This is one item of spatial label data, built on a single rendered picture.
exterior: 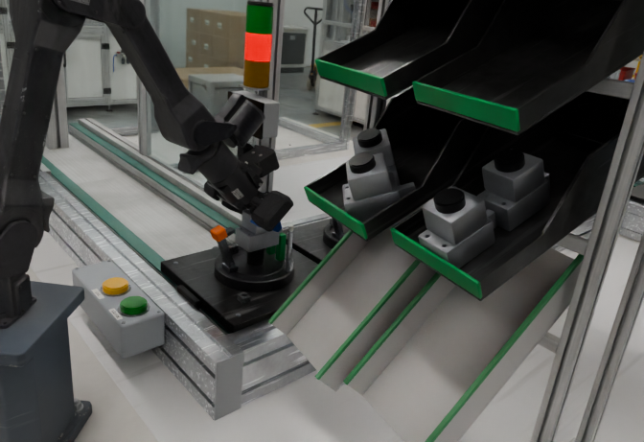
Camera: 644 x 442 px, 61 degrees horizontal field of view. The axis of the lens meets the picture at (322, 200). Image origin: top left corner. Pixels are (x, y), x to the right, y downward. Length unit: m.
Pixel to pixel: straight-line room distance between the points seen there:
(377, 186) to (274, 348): 0.34
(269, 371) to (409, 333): 0.26
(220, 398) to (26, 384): 0.26
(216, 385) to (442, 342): 0.32
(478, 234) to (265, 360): 0.41
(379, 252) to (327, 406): 0.26
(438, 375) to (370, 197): 0.22
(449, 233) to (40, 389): 0.50
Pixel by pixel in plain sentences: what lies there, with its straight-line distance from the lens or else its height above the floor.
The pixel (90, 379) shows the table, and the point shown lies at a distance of 0.95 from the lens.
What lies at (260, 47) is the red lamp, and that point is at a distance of 1.08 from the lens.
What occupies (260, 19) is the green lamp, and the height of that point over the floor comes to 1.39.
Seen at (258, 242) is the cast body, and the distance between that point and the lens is 0.94.
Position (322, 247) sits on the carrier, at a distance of 1.10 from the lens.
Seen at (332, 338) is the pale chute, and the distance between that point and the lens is 0.75.
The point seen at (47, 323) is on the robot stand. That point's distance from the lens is 0.72.
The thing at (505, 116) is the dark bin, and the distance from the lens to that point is 0.49.
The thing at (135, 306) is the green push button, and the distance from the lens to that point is 0.90.
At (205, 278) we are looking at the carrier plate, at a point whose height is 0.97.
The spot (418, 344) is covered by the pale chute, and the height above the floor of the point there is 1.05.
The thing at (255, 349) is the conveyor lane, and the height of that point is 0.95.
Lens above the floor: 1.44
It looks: 21 degrees down
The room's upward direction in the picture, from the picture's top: 6 degrees clockwise
